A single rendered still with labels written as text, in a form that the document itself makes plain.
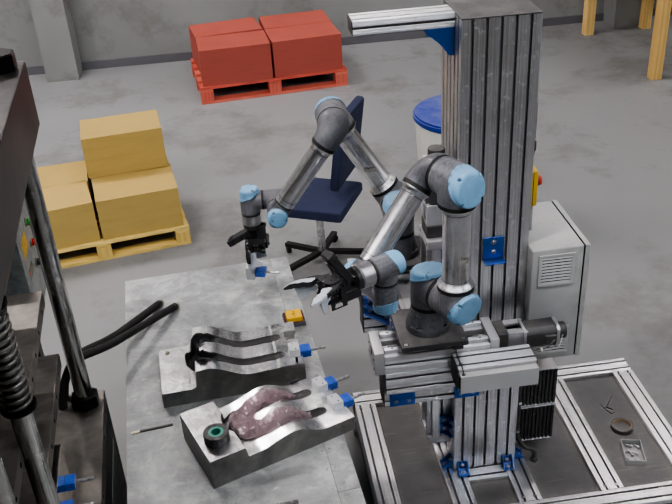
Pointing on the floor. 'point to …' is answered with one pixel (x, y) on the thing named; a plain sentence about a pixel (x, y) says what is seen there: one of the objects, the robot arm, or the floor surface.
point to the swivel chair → (329, 199)
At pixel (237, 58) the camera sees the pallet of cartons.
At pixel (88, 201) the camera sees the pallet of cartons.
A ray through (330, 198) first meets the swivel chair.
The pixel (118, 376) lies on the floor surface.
